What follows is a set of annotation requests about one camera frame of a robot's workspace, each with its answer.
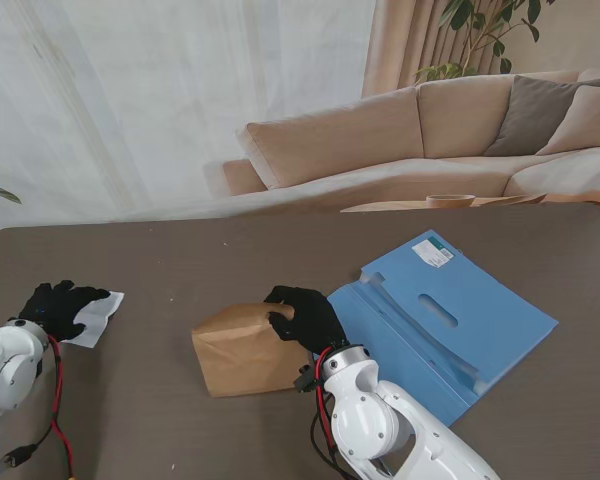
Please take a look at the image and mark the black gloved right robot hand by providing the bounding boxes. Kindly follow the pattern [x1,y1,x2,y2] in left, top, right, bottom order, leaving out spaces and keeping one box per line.
[262,285,351,357]

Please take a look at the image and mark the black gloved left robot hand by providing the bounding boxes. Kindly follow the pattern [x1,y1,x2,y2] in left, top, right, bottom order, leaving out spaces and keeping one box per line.
[17,280,112,342]

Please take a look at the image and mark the white lined letter paper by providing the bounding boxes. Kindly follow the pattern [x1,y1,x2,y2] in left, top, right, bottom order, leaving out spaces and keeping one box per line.
[57,289,126,349]

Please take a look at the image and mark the brown paper envelope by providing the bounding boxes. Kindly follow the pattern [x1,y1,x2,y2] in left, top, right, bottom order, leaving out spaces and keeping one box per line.
[191,302,314,399]

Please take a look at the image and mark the blue expanding file folder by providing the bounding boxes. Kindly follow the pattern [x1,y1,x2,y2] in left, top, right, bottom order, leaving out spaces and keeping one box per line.
[325,229,560,429]

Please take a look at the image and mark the dark green plant leaves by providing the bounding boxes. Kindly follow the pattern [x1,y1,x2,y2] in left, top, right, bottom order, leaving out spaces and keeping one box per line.
[0,127,22,205]

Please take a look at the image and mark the light wooden coffee table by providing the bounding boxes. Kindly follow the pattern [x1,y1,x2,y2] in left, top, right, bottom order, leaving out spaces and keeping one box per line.
[339,193,549,214]

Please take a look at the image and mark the beige fabric sofa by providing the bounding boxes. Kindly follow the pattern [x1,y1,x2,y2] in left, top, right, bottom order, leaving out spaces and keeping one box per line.
[223,69,600,211]

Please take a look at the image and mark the white sheer curtain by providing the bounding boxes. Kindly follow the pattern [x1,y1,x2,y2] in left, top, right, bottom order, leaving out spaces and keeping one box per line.
[0,0,376,231]

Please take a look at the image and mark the beige pleated curtain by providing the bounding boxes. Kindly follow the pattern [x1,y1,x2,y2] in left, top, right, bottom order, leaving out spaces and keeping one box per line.
[362,0,481,99]

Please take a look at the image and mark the grey sofa cushion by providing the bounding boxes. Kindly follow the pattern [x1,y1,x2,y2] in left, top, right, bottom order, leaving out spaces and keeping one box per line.
[483,74,600,159]

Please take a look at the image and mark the beige sofa cushion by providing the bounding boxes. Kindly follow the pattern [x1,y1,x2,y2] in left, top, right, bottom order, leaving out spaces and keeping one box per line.
[535,84,600,156]

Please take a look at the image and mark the green leafy houseplant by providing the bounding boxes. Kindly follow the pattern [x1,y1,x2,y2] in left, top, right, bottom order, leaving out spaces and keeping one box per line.
[413,0,556,84]

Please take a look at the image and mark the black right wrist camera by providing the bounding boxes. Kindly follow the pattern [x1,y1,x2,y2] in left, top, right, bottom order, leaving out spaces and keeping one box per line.
[293,364,321,394]

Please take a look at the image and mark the red left arm cable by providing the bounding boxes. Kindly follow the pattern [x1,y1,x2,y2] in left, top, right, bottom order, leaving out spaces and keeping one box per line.
[47,333,76,480]

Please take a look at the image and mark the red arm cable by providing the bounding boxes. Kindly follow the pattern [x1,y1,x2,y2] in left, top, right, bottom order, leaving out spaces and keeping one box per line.
[313,347,341,461]
[47,333,76,480]

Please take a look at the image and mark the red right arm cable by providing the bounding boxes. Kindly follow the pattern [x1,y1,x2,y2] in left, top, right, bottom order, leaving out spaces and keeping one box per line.
[313,347,341,461]

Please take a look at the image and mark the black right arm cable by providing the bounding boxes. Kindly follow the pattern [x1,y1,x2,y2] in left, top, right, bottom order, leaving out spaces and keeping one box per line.
[309,414,354,480]

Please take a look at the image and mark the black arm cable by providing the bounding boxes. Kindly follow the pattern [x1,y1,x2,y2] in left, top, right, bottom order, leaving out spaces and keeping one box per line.
[2,422,56,469]
[309,414,354,480]

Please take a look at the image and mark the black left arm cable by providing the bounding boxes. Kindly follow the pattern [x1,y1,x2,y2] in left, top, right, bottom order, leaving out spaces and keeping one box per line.
[2,422,56,469]

